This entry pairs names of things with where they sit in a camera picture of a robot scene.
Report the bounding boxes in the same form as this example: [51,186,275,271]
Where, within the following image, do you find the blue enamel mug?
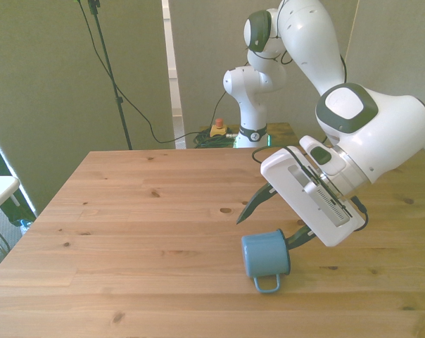
[241,228,292,295]

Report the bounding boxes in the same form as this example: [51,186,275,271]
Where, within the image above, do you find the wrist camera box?
[301,164,355,227]

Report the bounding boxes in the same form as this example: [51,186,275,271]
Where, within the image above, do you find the green coiled cable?
[192,127,239,149]

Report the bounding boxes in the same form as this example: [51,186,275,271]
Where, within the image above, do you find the black tripod stand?
[87,0,134,151]

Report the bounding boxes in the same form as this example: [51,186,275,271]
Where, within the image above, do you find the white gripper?
[235,146,365,252]

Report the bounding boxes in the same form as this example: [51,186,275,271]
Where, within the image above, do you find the yellow emergency stop button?
[210,118,231,139]

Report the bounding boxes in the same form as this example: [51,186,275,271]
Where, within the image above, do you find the black tripod cable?
[71,0,231,145]

